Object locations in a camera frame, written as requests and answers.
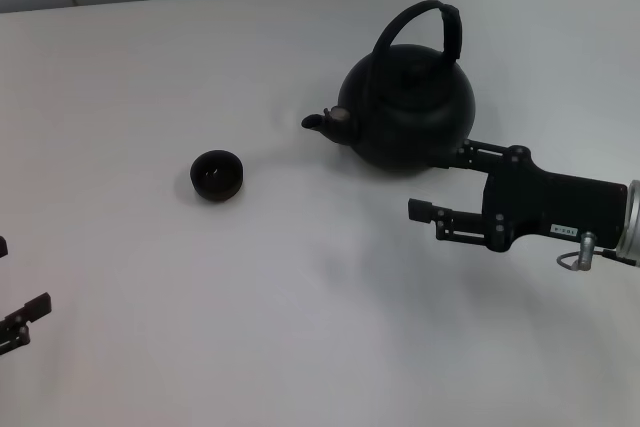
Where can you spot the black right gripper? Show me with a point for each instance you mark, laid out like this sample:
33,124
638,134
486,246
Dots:
555,202

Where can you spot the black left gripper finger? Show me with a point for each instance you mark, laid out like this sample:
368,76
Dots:
3,246
20,324

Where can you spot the black cast iron teapot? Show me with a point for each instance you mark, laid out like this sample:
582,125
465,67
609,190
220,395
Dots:
415,117

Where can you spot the small black teacup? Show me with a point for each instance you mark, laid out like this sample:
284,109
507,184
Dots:
217,182

